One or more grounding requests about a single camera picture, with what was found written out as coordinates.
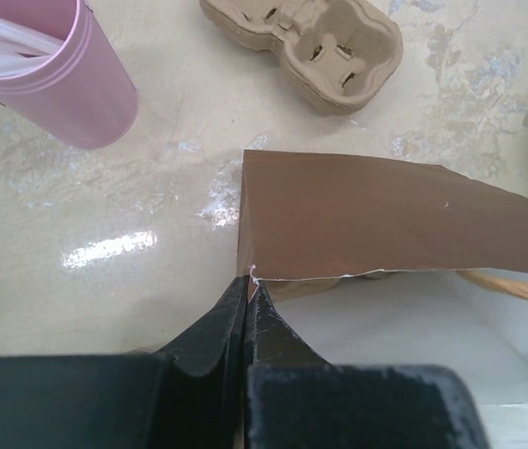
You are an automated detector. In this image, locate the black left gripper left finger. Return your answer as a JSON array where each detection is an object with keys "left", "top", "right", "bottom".
[{"left": 0, "top": 277, "right": 248, "bottom": 448}]

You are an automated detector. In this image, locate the brown paper bag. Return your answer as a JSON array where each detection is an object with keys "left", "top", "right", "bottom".
[{"left": 237, "top": 150, "right": 528, "bottom": 448}]

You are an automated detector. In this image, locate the pink cylindrical container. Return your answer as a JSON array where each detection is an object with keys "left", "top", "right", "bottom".
[{"left": 0, "top": 0, "right": 139, "bottom": 150}]

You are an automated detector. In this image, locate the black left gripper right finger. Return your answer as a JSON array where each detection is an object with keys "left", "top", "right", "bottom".
[{"left": 244, "top": 284, "right": 491, "bottom": 448}]

